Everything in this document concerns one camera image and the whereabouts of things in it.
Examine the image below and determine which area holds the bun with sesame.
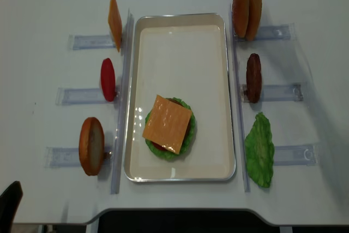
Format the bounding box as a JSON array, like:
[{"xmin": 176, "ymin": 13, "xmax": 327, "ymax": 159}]
[{"xmin": 79, "ymin": 117, "xmax": 105, "ymax": 176}]

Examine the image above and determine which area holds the brown meat patty on stand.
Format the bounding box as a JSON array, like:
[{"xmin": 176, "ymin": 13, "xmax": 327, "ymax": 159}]
[{"xmin": 246, "ymin": 53, "xmax": 262, "ymax": 103}]

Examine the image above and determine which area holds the orange cheese slice on stand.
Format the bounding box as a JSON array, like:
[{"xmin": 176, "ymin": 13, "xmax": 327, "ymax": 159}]
[{"xmin": 108, "ymin": 0, "xmax": 123, "ymax": 52}]

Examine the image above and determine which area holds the red tomato slice on stand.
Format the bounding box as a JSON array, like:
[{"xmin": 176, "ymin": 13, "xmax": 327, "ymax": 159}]
[{"xmin": 100, "ymin": 58, "xmax": 116, "ymax": 102}]

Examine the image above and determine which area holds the cheese slice on burger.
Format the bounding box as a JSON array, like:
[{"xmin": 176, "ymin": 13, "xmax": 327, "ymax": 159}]
[{"xmin": 142, "ymin": 95, "xmax": 193, "ymax": 154}]

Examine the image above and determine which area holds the green lettuce leaf on stand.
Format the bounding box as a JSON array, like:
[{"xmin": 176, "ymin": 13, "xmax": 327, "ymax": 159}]
[{"xmin": 245, "ymin": 112, "xmax": 275, "ymax": 188}]

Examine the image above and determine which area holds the tomato slice in burger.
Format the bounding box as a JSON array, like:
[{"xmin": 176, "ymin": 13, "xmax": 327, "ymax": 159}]
[{"xmin": 152, "ymin": 142, "xmax": 169, "ymax": 151}]

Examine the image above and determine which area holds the lettuce leaf in burger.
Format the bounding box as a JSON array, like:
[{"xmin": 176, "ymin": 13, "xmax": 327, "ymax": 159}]
[{"xmin": 145, "ymin": 113, "xmax": 196, "ymax": 161}]

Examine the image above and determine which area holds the bun slice on stand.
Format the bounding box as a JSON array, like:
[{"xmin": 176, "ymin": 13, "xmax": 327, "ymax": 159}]
[
  {"xmin": 245, "ymin": 0, "xmax": 262, "ymax": 41},
  {"xmin": 232, "ymin": 0, "xmax": 249, "ymax": 38}
]

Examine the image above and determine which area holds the white metal tray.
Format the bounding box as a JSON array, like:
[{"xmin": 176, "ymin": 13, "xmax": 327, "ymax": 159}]
[{"xmin": 124, "ymin": 13, "xmax": 236, "ymax": 182}]

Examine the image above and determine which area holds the clear long left acrylic strip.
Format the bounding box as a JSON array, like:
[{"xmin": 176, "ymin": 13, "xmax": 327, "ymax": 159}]
[{"xmin": 111, "ymin": 11, "xmax": 134, "ymax": 194}]

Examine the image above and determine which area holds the clear long acrylic strip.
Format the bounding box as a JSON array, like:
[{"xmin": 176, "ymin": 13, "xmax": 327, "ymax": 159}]
[
  {"xmin": 230, "ymin": 4, "xmax": 250, "ymax": 193},
  {"xmin": 111, "ymin": 11, "xmax": 134, "ymax": 194}
]

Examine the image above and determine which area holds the clear long right acrylic strip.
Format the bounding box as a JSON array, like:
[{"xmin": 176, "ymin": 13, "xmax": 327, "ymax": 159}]
[{"xmin": 230, "ymin": 4, "xmax": 250, "ymax": 193}]

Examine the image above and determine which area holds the clear acrylic bun stand rail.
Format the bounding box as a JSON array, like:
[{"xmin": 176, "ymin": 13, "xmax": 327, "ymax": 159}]
[{"xmin": 236, "ymin": 23, "xmax": 296, "ymax": 41}]

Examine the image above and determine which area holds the clear acrylic patty stand rail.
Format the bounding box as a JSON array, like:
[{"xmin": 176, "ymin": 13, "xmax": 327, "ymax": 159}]
[{"xmin": 257, "ymin": 83, "xmax": 303, "ymax": 102}]

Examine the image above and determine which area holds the clear acrylic cheese stand rail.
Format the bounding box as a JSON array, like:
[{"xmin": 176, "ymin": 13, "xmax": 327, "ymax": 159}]
[{"xmin": 68, "ymin": 35, "xmax": 116, "ymax": 50}]

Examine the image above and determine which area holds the clear acrylic lettuce stand rail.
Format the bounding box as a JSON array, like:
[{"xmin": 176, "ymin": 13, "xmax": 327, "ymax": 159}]
[{"xmin": 274, "ymin": 144, "xmax": 317, "ymax": 166}]

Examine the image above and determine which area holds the clear acrylic tomato stand rail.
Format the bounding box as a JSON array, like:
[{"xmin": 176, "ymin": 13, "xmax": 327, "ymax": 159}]
[{"xmin": 56, "ymin": 88, "xmax": 119, "ymax": 105}]

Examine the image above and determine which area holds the clear acrylic left bun rail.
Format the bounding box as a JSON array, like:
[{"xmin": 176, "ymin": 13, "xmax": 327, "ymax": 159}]
[{"xmin": 44, "ymin": 146, "xmax": 113, "ymax": 169}]

